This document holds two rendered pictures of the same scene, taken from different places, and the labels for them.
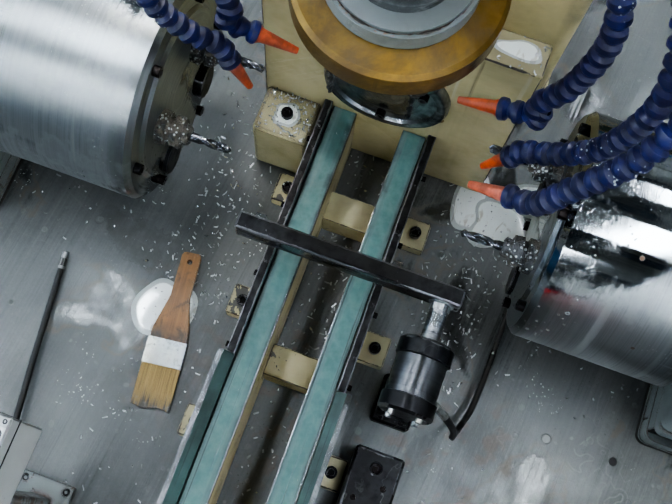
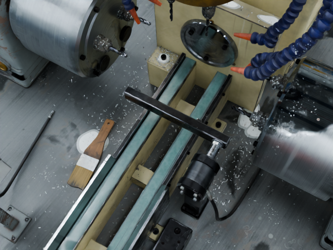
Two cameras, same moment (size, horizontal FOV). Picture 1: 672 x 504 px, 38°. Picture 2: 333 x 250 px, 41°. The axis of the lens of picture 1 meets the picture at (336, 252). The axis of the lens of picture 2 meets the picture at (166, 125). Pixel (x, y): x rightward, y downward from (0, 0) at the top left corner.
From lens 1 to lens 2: 25 cm
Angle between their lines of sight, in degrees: 13
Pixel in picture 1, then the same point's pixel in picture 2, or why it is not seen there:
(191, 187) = (116, 91)
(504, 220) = not seen: hidden behind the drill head
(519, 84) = not seen: hidden behind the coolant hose
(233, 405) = (110, 183)
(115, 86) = (76, 13)
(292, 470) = (132, 219)
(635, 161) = (305, 37)
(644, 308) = (317, 147)
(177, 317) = (97, 147)
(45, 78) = (46, 7)
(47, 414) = (27, 182)
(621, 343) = (305, 167)
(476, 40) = not seen: outside the picture
